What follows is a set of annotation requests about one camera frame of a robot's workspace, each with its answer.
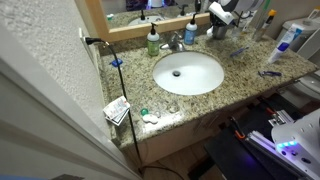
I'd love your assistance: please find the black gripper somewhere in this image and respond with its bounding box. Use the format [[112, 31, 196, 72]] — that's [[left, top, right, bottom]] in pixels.
[[212, 16, 231, 32]]

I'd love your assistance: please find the grey metal cup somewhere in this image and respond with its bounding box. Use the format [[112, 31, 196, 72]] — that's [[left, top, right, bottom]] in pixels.
[[213, 24, 230, 40]]

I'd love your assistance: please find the small white toothpaste tube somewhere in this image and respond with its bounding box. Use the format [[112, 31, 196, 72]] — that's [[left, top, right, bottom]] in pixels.
[[205, 26, 215, 38]]

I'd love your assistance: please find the blue toothbrush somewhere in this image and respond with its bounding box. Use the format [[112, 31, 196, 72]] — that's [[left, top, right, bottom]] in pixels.
[[229, 46, 250, 58]]

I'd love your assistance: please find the brown sunscreen bottle orange cap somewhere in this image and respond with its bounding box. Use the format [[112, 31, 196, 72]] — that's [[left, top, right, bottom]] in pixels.
[[252, 9, 278, 42]]

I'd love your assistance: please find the blue soap pump bottle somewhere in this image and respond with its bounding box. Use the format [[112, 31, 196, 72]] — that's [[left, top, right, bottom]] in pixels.
[[183, 13, 198, 46]]

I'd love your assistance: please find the chrome sink faucet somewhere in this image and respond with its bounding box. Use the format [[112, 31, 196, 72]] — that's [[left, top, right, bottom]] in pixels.
[[159, 30, 187, 53]]

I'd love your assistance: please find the white oval sink basin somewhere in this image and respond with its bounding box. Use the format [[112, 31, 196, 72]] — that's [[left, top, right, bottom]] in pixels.
[[152, 50, 225, 96]]

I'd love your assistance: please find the blue razor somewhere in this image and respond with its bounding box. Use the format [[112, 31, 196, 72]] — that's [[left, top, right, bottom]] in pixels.
[[258, 70, 283, 78]]

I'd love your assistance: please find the green soap pump bottle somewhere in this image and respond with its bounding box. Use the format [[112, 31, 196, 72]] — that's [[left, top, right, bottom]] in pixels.
[[146, 22, 161, 57]]

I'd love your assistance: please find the tall white tube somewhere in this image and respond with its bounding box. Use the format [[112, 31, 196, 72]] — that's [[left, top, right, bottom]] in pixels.
[[279, 23, 304, 51]]

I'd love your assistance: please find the white toilet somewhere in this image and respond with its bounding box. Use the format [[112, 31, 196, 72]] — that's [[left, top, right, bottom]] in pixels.
[[276, 6, 320, 111]]

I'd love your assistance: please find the clear round plastic lid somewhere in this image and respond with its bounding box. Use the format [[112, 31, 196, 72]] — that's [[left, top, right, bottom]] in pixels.
[[166, 103, 181, 114]]

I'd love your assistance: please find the black and orange clamp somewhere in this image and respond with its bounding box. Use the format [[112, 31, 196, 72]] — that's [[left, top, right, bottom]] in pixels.
[[229, 116, 248, 140], [263, 105, 278, 117]]

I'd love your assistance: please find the small blue plastic object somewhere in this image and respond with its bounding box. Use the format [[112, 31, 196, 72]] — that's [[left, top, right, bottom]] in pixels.
[[109, 58, 124, 68]]

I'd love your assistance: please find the white contact lens case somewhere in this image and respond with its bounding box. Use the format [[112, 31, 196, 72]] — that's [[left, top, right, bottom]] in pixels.
[[142, 113, 160, 125]]

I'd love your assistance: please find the wood framed mirror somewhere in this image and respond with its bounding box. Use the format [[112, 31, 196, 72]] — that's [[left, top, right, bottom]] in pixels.
[[74, 0, 231, 43]]

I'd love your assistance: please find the light wood vanity cabinet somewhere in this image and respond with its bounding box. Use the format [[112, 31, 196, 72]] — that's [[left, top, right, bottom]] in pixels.
[[116, 96, 278, 168]]

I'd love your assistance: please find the black robot cart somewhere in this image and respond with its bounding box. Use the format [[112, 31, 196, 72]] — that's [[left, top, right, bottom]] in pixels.
[[203, 94, 320, 180]]

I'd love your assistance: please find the white paper cards stack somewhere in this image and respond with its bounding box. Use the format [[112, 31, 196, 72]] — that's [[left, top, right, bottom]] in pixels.
[[102, 95, 131, 127]]

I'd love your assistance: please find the green and white broom handle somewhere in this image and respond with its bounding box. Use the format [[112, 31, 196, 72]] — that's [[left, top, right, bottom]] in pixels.
[[260, 0, 272, 14]]

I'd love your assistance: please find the aluminium robot base mount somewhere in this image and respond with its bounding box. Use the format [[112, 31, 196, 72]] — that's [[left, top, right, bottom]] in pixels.
[[246, 109, 320, 180]]

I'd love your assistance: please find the black power cable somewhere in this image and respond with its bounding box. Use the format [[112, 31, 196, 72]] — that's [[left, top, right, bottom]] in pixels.
[[84, 36, 186, 180]]

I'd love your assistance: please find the white wall outlet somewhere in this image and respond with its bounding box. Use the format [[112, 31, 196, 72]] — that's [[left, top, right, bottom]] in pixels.
[[78, 27, 89, 48]]

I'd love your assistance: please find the white door frame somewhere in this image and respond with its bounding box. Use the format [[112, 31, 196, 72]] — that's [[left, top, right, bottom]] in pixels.
[[0, 23, 141, 180]]

